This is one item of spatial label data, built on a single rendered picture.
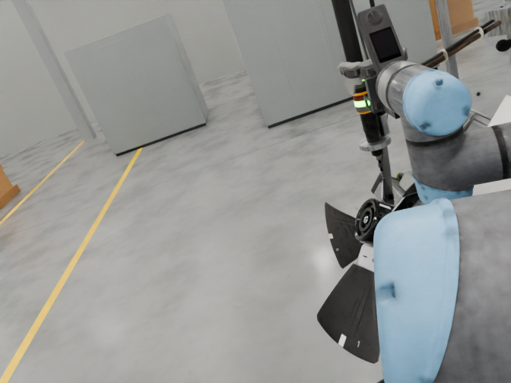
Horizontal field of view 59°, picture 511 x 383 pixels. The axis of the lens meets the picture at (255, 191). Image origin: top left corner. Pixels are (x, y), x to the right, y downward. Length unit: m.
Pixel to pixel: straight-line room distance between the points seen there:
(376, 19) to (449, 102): 0.24
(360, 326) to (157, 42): 7.18
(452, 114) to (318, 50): 5.99
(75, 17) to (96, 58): 5.45
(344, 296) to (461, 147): 0.73
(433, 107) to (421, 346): 0.38
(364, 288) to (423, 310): 1.01
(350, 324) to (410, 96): 0.82
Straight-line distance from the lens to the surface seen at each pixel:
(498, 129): 0.68
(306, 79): 6.59
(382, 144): 1.02
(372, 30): 0.79
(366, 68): 0.79
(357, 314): 1.29
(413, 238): 0.28
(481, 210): 0.29
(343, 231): 1.45
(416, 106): 0.60
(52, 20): 13.90
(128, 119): 8.41
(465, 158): 0.66
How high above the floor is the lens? 1.84
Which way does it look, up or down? 23 degrees down
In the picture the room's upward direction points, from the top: 21 degrees counter-clockwise
